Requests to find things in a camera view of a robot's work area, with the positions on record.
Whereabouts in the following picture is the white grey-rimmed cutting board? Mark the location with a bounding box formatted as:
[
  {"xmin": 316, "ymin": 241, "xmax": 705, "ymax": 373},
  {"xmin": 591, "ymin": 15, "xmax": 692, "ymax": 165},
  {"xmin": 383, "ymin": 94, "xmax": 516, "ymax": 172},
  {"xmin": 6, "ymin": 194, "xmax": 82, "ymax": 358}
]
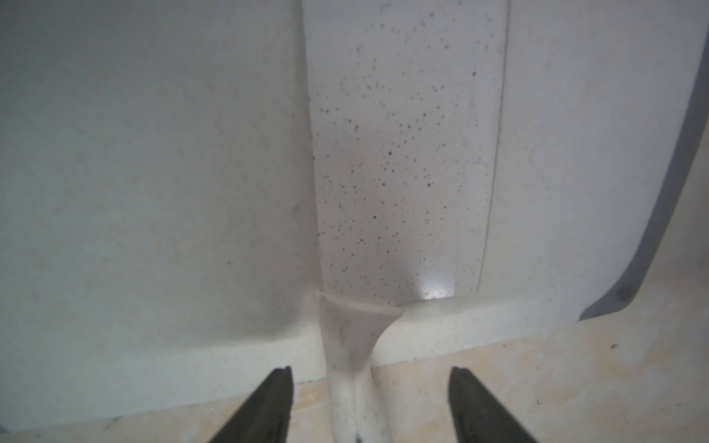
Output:
[{"xmin": 1, "ymin": 1, "xmax": 708, "ymax": 437}]

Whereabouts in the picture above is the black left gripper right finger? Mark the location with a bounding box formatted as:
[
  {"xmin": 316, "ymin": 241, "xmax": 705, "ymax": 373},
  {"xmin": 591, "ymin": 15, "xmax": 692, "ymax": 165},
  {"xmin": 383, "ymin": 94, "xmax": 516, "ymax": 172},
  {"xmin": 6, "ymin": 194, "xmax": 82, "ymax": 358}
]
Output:
[{"xmin": 448, "ymin": 367, "xmax": 537, "ymax": 443}]

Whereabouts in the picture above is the white speckled knife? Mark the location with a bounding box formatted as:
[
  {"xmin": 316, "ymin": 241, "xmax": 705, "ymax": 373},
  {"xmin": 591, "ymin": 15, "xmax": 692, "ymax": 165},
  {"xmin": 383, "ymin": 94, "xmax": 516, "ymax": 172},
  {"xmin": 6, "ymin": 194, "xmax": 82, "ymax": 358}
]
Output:
[{"xmin": 303, "ymin": 1, "xmax": 511, "ymax": 442}]

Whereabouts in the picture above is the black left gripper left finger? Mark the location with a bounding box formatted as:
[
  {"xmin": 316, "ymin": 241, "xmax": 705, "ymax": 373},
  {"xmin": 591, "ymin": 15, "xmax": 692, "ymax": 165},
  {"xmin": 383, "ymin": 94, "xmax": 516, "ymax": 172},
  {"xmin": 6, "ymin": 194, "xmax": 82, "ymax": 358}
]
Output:
[{"xmin": 210, "ymin": 367, "xmax": 294, "ymax": 443}]

